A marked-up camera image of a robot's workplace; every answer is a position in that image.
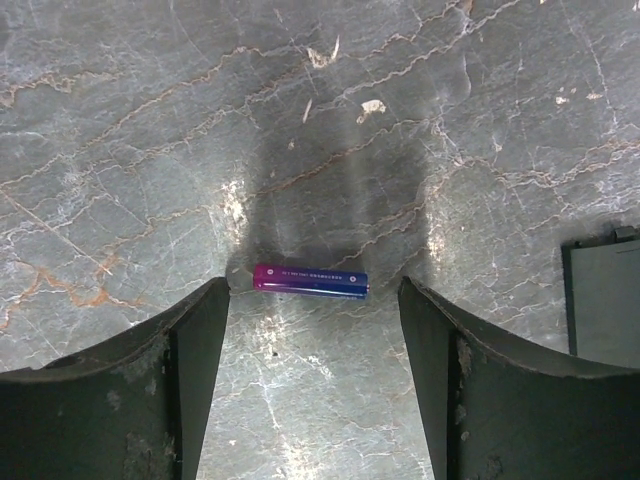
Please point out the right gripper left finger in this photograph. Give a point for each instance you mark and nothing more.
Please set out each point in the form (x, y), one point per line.
(134, 406)

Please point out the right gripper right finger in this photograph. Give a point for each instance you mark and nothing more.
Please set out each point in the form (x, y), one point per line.
(497, 406)

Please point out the black battery cover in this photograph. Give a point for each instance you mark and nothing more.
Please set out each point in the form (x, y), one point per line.
(601, 285)

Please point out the purple-blue battery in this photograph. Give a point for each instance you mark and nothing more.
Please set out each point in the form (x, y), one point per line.
(315, 282)

